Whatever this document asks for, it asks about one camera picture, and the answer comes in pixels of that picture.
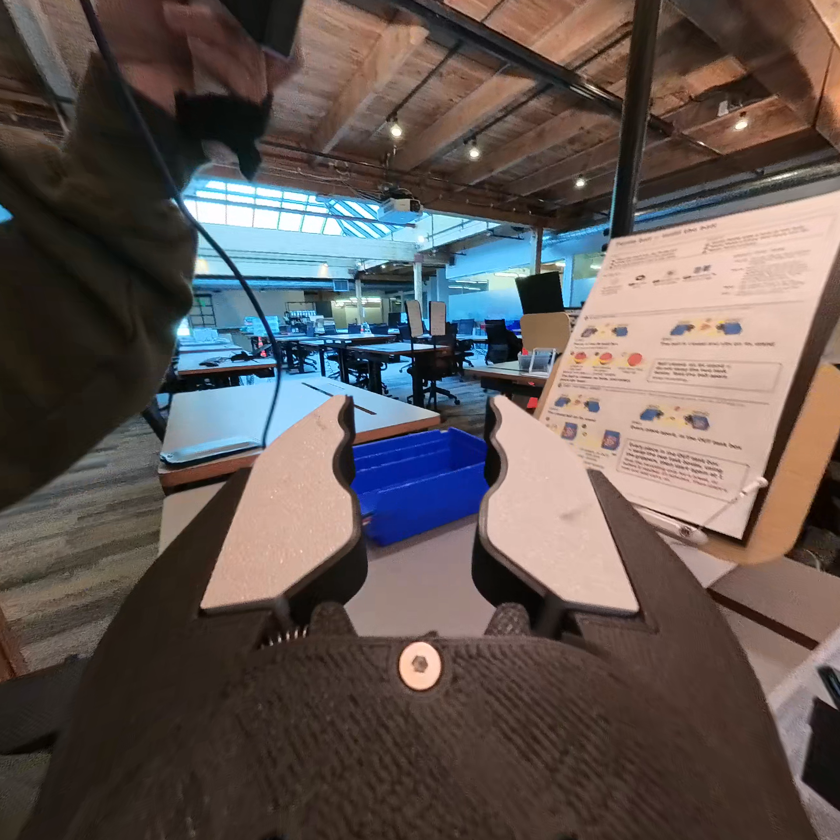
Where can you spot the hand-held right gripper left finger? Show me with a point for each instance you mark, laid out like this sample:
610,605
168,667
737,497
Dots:
282,525

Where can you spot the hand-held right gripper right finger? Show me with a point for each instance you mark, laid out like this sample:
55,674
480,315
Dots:
558,525

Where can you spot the person's left hand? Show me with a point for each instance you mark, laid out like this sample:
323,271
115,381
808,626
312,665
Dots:
210,59

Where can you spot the grey flat pad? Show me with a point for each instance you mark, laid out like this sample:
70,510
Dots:
210,451

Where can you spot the blue plastic bin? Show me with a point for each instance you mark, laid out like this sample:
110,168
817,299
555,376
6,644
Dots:
420,485

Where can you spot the clear acrylic holder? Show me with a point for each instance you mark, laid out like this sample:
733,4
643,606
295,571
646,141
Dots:
538,361

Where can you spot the black tripod leg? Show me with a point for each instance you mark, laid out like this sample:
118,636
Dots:
154,417

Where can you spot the printed instruction sheet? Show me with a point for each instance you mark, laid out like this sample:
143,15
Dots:
689,394

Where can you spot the skylight window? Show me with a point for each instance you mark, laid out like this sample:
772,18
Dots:
275,210

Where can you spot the wooden document board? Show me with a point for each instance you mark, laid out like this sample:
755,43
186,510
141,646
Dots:
544,334

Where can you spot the rows of office desks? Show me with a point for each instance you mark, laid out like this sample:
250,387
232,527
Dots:
367,351

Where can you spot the group of black office chairs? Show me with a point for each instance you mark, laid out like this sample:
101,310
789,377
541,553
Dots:
433,374

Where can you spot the large black screen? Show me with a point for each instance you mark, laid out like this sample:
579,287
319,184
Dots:
539,294

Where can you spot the white ceiling projector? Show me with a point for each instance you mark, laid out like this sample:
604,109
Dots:
400,211

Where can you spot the wooden pillar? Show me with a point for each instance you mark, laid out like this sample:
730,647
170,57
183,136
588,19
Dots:
10,646

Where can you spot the black vertical pole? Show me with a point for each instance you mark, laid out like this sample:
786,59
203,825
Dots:
636,118

